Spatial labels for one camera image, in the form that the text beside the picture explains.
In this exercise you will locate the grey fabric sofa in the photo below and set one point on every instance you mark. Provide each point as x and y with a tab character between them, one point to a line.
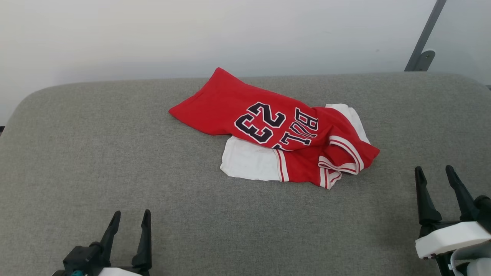
115	153

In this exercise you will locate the grey slanted metal post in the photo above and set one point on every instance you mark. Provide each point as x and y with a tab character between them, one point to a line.
429	27

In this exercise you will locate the red basketball jersey number 23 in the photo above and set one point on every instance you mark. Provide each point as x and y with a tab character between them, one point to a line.
230	107

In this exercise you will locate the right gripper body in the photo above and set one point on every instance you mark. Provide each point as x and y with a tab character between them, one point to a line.
452	237

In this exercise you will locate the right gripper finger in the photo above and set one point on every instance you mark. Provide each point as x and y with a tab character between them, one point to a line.
425	203
462	199

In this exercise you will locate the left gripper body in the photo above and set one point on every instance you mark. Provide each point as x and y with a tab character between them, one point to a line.
86	260

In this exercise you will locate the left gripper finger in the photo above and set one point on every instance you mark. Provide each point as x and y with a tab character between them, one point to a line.
145	245
109	239

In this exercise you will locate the grey metal post bracket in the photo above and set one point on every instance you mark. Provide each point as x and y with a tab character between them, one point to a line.
425	60

